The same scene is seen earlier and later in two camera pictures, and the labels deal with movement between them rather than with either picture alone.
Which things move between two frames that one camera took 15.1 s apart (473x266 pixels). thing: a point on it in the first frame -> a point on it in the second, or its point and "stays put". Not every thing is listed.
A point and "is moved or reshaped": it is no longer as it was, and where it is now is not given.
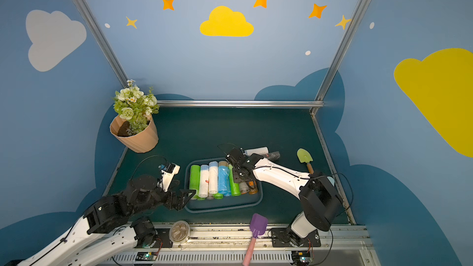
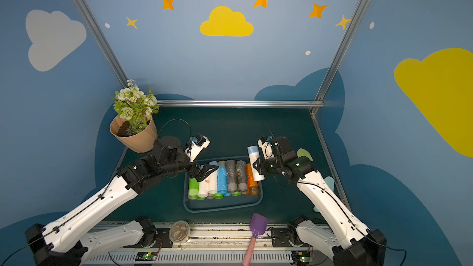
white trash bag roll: [204, 186] stays put
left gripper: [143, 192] -> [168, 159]
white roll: [257, 151] is moved or reshaped
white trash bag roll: [213, 177] stays put
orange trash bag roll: [253, 191] stays put
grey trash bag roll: [244, 188] -> [231, 173]
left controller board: [146, 256] stays put
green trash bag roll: [194, 181] stays put
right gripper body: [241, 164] -> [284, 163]
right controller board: [300, 257] stays put
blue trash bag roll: [223, 178] stays put
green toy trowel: [304, 156] stays put
